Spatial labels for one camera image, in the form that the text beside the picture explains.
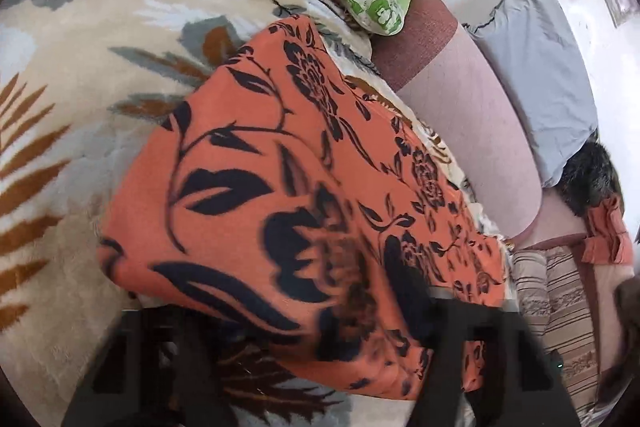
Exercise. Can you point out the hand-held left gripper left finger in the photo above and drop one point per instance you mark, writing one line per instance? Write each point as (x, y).
(185, 357)

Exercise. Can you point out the pink bolster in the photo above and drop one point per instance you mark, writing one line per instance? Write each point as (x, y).
(460, 107)

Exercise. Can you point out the striped beige cushion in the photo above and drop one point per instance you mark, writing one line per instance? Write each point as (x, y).
(530, 287)

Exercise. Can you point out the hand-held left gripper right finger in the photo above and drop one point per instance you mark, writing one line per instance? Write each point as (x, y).
(450, 357)

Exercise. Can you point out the dark brown cloth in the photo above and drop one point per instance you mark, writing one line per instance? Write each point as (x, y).
(629, 299)

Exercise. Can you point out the orange floral shirt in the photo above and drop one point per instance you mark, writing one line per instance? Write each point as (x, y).
(280, 187)

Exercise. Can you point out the grey pillow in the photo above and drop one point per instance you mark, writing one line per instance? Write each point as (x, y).
(545, 82)

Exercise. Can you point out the orange towel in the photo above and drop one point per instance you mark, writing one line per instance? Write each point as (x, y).
(607, 232)

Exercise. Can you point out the dark furry cloth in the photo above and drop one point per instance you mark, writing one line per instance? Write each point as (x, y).
(590, 177)

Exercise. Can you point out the striped sofa back cushion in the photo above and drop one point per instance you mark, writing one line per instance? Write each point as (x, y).
(570, 317)

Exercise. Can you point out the leaf print blanket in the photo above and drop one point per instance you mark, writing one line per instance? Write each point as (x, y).
(75, 57)

